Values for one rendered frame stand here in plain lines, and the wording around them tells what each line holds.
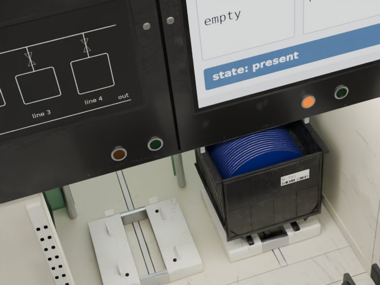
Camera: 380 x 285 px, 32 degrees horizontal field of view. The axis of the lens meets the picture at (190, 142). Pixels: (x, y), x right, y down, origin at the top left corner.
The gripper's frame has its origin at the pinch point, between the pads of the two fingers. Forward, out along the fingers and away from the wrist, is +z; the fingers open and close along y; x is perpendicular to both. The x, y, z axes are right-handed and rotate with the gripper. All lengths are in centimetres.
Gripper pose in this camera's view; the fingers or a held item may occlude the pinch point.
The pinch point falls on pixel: (365, 284)
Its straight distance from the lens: 102.3
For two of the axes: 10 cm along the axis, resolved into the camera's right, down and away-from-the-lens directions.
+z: -3.0, -6.1, 7.3
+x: -1.0, -7.4, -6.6
